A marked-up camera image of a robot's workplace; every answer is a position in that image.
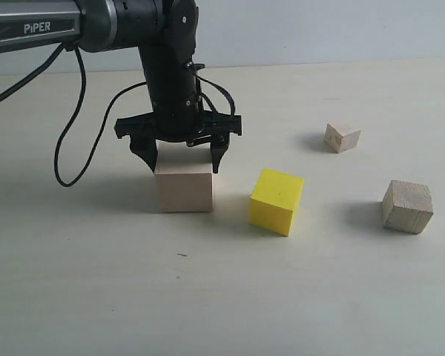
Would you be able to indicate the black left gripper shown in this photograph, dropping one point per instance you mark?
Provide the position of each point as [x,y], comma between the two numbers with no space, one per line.
[146,129]

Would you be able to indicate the medium wooden cube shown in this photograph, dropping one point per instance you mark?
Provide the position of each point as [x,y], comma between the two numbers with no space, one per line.
[407,206]

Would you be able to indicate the large light wooden cube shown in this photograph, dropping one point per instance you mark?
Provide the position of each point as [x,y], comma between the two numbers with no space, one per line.
[184,178]

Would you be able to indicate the yellow cube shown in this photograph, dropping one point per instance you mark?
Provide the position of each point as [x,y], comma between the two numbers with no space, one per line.
[275,200]

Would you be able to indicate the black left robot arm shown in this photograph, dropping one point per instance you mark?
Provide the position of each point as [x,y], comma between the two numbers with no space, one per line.
[164,33]

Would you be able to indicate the small wooden cube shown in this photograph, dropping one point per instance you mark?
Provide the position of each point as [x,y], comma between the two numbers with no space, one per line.
[341,137]

